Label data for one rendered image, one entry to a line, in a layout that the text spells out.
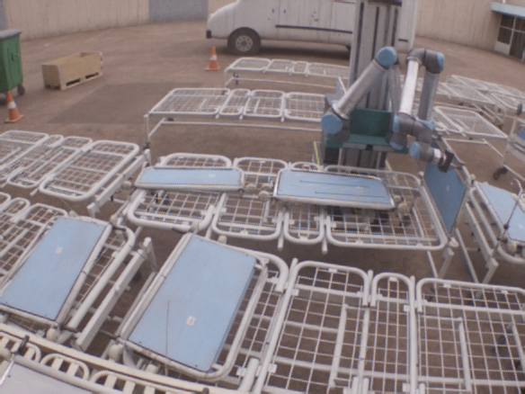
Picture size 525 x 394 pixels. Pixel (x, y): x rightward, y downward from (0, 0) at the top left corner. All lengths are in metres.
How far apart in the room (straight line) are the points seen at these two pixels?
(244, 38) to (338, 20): 2.39
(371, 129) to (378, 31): 0.78
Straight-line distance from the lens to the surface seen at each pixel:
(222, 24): 9.13
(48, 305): 1.74
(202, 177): 2.42
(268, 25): 9.06
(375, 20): 2.73
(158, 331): 1.45
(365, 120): 2.80
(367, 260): 2.67
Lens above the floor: 1.74
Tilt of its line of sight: 31 degrees down
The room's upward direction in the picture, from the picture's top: 4 degrees clockwise
